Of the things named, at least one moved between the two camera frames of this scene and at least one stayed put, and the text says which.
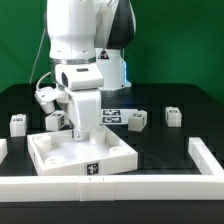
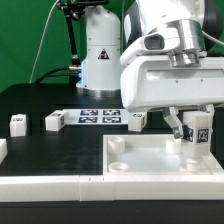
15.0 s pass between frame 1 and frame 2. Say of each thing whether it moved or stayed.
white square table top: moved
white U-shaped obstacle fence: stayed
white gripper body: moved
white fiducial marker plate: stayed
